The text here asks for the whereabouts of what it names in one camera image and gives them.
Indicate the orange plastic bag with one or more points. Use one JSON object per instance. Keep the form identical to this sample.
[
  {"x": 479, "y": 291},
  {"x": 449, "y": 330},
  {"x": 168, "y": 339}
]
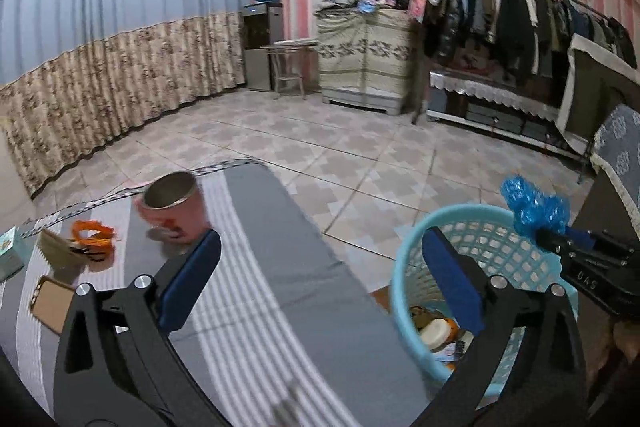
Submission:
[{"x": 95, "y": 232}]

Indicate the light blue tissue box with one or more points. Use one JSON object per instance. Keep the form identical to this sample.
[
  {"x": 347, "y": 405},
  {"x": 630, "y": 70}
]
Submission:
[{"x": 10, "y": 254}]

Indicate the blue and floral curtain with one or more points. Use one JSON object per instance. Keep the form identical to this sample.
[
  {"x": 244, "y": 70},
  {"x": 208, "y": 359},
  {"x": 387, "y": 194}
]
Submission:
[{"x": 100, "y": 32}]

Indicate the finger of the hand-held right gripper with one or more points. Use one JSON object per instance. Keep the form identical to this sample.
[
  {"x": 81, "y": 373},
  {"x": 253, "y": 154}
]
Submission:
[
  {"x": 580, "y": 238},
  {"x": 555, "y": 243}
]

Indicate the small metal side table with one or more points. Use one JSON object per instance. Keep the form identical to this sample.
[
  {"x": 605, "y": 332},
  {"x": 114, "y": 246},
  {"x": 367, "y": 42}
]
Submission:
[{"x": 290, "y": 44}]

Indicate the cloth covered cabinet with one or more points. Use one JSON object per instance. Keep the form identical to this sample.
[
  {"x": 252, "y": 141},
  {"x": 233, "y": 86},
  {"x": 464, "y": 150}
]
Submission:
[{"x": 365, "y": 57}]

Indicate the pink metal cup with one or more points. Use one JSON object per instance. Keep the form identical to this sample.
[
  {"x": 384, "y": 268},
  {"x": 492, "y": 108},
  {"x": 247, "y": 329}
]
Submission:
[{"x": 175, "y": 217}]

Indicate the grey flowered lace cloth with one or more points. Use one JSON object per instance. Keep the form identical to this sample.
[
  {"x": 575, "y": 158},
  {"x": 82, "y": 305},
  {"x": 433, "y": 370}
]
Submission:
[{"x": 620, "y": 142}]

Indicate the light blue plastic basket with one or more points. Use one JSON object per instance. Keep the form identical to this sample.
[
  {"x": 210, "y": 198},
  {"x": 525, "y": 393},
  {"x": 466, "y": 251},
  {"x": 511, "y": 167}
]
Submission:
[{"x": 415, "y": 257}]

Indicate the brown cardboard sheet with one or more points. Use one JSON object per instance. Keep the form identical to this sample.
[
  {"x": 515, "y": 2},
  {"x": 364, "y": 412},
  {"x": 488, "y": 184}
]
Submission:
[{"x": 52, "y": 304}]

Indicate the white tape roll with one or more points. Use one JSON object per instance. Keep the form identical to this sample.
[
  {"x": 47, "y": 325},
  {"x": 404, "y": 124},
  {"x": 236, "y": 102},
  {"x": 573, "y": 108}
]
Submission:
[{"x": 435, "y": 332}]

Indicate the row of hanging clothes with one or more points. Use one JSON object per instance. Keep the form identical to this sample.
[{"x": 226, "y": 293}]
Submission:
[{"x": 500, "y": 22}]

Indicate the grey water dispenser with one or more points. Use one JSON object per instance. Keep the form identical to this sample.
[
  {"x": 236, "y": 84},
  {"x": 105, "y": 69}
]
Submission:
[{"x": 260, "y": 52}]

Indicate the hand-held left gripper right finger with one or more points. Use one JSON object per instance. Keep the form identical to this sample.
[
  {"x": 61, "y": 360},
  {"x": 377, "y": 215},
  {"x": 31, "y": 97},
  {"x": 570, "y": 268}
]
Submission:
[{"x": 452, "y": 277}]

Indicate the dark green white-trimmed cover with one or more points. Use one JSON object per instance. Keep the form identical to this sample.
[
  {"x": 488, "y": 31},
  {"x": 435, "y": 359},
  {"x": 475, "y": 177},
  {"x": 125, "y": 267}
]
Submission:
[{"x": 590, "y": 92}]

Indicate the blue plastic bag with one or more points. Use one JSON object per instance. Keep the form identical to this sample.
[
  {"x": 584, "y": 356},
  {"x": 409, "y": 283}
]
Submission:
[{"x": 535, "y": 207}]

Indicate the low stand with lace cloth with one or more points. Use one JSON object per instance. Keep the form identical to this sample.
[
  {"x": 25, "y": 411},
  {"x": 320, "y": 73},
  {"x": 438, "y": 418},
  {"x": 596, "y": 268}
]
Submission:
[{"x": 480, "y": 102}]

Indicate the khaki cloth pouch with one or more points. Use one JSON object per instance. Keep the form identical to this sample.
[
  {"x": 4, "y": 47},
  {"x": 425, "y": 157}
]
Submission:
[{"x": 60, "y": 249}]

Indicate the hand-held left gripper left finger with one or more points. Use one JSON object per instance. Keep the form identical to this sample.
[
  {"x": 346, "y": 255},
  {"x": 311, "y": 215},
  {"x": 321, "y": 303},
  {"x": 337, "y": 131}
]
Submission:
[{"x": 192, "y": 277}]

